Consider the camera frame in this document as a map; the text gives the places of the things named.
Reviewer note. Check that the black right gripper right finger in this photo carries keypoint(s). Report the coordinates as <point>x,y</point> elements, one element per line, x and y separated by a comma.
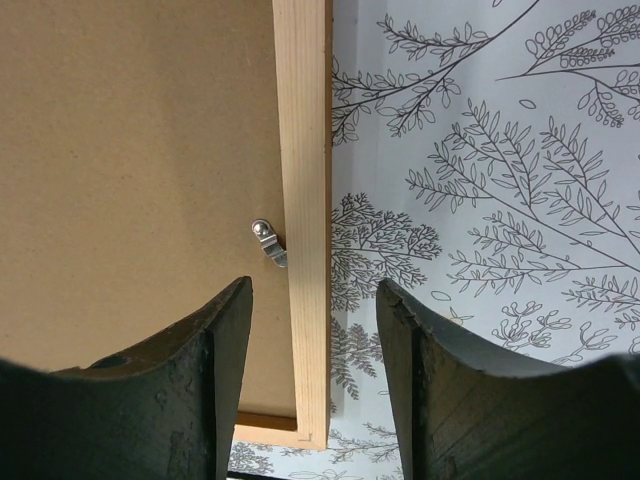
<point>466,408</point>

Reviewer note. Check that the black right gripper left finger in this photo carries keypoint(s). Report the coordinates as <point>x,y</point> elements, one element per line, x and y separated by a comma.
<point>164,408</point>

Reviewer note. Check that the brown cardboard backing board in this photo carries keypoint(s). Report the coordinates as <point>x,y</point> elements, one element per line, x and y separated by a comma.
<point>139,142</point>

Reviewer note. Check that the wooden picture frame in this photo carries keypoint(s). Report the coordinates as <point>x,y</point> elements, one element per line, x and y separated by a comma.
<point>303,58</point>

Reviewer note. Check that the floral patterned table mat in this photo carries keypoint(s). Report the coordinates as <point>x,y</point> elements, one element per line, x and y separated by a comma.
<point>486,158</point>

